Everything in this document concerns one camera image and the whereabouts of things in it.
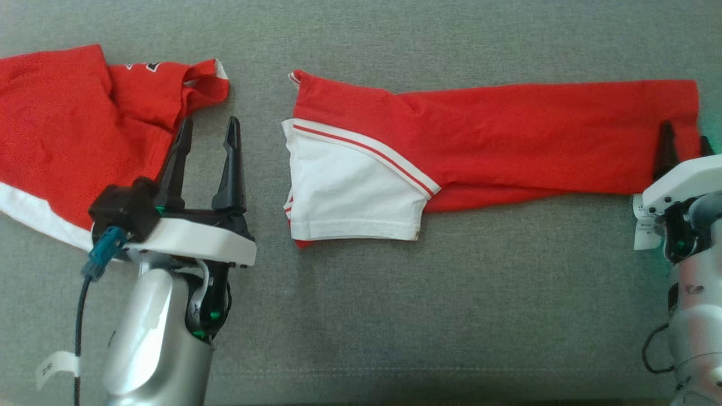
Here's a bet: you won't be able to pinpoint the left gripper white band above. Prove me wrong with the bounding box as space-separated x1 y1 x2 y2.
121 117 257 339

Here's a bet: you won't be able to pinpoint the red basketball jersey white sleeves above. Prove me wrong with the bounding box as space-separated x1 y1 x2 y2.
281 69 701 249

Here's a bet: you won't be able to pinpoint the right arm cable teal plug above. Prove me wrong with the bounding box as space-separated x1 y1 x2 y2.
642 323 676 374

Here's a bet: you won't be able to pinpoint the left arm cable teal plug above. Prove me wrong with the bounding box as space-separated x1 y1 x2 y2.
73 226 127 406

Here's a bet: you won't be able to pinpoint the red shorts white stripe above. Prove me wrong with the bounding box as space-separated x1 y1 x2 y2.
0 44 230 251

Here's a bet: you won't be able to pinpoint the arm cable teal plug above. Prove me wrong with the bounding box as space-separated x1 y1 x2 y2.
642 323 676 374
73 226 127 406

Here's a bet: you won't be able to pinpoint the large grey sofa ottoman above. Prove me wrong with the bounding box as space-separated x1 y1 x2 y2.
0 0 722 406

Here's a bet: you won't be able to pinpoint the white cable label tag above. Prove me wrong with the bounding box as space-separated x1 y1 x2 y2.
36 351 81 391

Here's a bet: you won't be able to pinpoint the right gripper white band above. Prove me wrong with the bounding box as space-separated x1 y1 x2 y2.
641 121 722 263

